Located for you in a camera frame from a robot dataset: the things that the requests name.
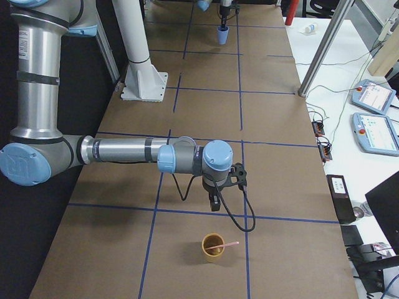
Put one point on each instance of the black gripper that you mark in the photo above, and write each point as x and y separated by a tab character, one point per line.
223	11
211	189

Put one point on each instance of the blue ribbed cup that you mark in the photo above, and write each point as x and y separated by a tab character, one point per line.
222	34

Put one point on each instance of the yellow cup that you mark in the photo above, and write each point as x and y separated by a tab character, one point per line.
209	245

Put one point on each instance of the red cylinder bottle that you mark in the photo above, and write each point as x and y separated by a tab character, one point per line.
292	8

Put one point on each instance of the white plastic bottle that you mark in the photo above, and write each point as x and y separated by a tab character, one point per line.
310	29

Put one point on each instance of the lower black connector module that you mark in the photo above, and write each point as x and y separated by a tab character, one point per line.
325	149

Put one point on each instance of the black connector module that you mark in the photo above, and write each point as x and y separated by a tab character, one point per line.
325	149
318	128

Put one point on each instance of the upper black connector module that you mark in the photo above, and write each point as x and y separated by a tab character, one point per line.
318	128

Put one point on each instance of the black box with label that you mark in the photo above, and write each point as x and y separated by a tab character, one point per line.
340	198

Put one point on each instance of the upper teach pendant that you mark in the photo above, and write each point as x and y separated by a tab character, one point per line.
373	97

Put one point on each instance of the teach pendant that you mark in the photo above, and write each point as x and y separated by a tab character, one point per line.
373	97
375	134

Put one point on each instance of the black monitor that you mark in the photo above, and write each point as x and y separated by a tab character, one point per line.
383	201

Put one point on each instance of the lower teach pendant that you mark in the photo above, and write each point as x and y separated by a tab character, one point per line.
375	134

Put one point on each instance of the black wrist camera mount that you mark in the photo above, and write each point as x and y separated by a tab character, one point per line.
236	177

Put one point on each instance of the white camera pedestal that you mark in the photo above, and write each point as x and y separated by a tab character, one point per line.
142	81

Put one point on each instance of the aluminium frame post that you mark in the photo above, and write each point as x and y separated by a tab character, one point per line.
334	25

